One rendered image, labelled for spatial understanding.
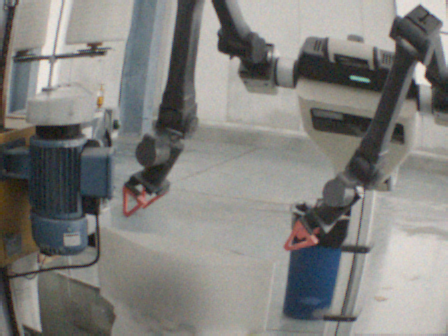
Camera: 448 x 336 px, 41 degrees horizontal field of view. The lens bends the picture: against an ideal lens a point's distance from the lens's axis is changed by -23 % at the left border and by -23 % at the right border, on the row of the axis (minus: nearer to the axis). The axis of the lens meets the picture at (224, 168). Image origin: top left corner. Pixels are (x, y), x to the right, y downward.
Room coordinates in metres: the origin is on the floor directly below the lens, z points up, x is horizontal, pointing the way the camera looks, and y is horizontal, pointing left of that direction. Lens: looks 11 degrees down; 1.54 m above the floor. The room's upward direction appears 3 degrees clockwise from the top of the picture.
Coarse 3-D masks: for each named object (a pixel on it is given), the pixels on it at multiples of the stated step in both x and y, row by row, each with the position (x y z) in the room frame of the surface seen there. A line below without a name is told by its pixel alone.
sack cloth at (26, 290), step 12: (36, 252) 1.80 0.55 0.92; (12, 264) 1.78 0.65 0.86; (24, 264) 1.79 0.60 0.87; (36, 264) 1.86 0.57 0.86; (36, 276) 1.86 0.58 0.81; (24, 288) 1.78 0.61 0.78; (36, 288) 1.86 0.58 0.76; (24, 300) 1.78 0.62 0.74; (36, 300) 1.86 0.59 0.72; (24, 312) 1.77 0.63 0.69; (36, 312) 1.85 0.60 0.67; (36, 324) 1.82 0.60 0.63
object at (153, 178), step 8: (144, 168) 1.67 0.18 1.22; (152, 168) 1.66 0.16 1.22; (160, 168) 1.65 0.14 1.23; (168, 168) 1.66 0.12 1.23; (136, 176) 1.65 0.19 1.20; (144, 176) 1.66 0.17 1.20; (152, 176) 1.66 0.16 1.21; (160, 176) 1.66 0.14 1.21; (144, 184) 1.64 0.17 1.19; (152, 184) 1.66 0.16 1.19; (160, 184) 1.67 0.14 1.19; (168, 184) 1.71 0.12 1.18; (152, 192) 1.63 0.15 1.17
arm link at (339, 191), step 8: (344, 168) 1.52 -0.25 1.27; (336, 176) 1.44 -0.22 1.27; (344, 176) 1.44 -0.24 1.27; (352, 176) 1.47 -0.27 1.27; (360, 176) 1.52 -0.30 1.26; (376, 176) 1.47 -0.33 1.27; (328, 184) 1.45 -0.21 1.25; (336, 184) 1.44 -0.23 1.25; (344, 184) 1.43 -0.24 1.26; (352, 184) 1.45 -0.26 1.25; (360, 184) 1.47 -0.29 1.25; (368, 184) 1.48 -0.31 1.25; (376, 184) 1.49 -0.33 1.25; (328, 192) 1.45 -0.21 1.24; (336, 192) 1.44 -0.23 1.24; (344, 192) 1.43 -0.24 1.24; (352, 192) 1.46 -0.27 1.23; (328, 200) 1.44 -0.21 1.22; (336, 200) 1.43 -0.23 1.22; (344, 200) 1.43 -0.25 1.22
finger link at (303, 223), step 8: (304, 216) 1.51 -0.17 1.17; (296, 224) 1.49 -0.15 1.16; (304, 224) 1.49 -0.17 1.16; (296, 232) 1.51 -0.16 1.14; (304, 232) 1.50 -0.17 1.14; (312, 232) 1.49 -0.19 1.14; (288, 240) 1.52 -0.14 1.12; (312, 240) 1.48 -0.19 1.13; (288, 248) 1.52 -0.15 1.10; (296, 248) 1.51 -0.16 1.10
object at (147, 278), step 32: (128, 256) 1.66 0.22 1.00; (160, 256) 1.59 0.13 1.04; (192, 256) 1.71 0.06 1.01; (224, 256) 1.65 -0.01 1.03; (128, 288) 1.67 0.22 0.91; (160, 288) 1.59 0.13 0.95; (192, 288) 1.57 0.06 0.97; (224, 288) 1.57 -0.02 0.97; (256, 288) 1.57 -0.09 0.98; (128, 320) 1.64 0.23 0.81; (160, 320) 1.59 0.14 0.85; (192, 320) 1.57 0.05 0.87; (224, 320) 1.57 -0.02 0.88; (256, 320) 1.57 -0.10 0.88
